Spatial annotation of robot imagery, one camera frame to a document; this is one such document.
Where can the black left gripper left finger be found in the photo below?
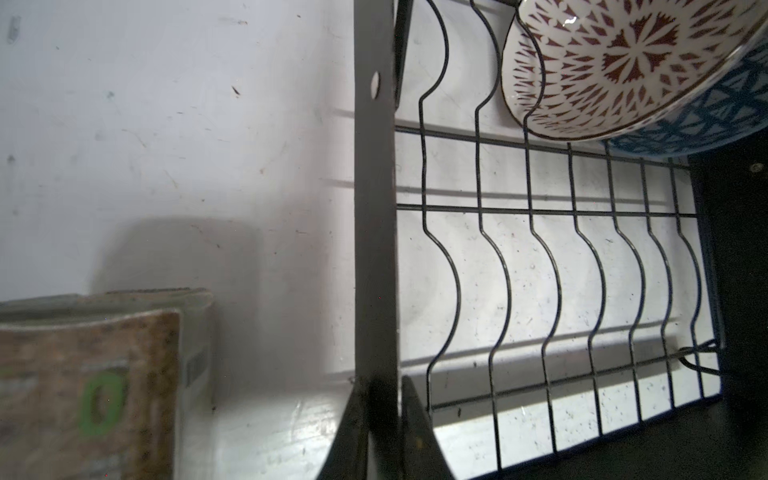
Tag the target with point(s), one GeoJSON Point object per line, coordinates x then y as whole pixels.
{"type": "Point", "coordinates": [348, 455]}

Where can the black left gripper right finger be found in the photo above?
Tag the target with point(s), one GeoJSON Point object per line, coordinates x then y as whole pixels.
{"type": "Point", "coordinates": [422, 457]}

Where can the white brown patterned bowl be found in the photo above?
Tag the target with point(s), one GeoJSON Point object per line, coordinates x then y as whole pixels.
{"type": "Point", "coordinates": [592, 70]}

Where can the blue patterned bowl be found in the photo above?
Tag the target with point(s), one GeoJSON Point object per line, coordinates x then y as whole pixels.
{"type": "Point", "coordinates": [734, 107]}

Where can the black two-tier dish rack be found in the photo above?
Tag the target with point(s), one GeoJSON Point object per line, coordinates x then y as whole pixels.
{"type": "Point", "coordinates": [564, 311]}

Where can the small glass spice jar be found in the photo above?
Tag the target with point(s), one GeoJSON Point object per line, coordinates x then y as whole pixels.
{"type": "Point", "coordinates": [108, 386]}

